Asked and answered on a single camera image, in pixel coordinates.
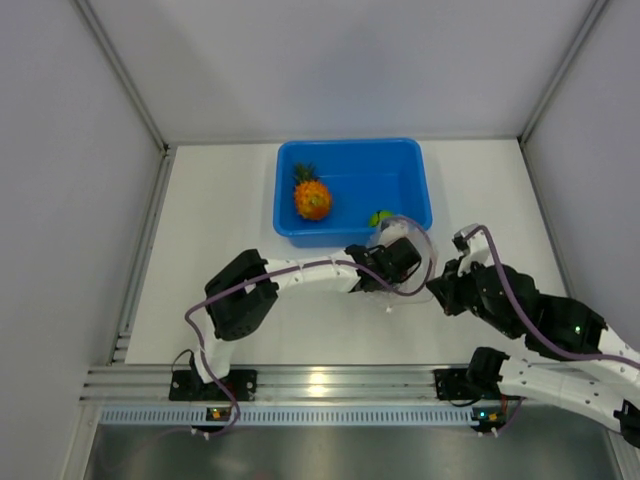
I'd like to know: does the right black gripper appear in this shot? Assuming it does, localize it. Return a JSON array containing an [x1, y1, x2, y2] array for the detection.
[[426, 253, 520, 339]]

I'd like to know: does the clear zip top bag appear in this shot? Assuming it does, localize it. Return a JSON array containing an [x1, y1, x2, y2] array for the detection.
[[367, 214, 438, 314]]

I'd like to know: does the green fake apple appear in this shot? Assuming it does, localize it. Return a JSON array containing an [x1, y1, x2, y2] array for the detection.
[[368, 210, 394, 228]]

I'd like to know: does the orange fake pineapple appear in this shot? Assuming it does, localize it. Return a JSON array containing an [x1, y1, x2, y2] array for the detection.
[[294, 163, 333, 222]]

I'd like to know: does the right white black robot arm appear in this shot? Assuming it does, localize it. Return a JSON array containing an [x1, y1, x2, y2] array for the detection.
[[426, 259, 639, 446]]

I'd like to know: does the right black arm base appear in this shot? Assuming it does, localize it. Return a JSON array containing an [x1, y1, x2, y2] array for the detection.
[[433, 367, 495, 407]]

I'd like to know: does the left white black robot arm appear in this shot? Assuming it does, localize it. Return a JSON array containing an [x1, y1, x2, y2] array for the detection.
[[191, 237, 422, 400]]

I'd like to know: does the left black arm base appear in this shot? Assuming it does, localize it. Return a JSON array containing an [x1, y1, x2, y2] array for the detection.
[[168, 369, 258, 402]]

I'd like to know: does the blue plastic bin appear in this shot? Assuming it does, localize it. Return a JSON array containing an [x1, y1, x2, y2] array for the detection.
[[273, 138, 433, 248]]

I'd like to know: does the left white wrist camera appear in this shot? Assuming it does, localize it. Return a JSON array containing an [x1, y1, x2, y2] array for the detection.
[[376, 220, 409, 247]]

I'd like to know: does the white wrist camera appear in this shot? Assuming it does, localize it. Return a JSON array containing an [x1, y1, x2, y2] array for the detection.
[[452, 224, 493, 278], [376, 220, 409, 247]]

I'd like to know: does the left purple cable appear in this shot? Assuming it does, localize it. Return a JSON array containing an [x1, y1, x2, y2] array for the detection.
[[184, 215, 435, 386]]

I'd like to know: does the purple cable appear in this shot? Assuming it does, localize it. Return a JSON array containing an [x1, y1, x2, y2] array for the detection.
[[464, 223, 640, 363], [184, 215, 435, 386]]

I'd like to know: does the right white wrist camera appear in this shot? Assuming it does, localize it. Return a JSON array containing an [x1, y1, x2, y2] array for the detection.
[[452, 224, 493, 278]]

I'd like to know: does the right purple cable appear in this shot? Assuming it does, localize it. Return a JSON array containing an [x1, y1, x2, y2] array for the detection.
[[464, 223, 640, 363]]

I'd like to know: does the aluminium mounting rail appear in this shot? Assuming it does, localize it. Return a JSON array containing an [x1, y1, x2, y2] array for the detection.
[[78, 324, 601, 402]]

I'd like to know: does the white slotted cable duct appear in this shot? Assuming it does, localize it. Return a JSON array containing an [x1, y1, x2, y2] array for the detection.
[[100, 405, 499, 427]]

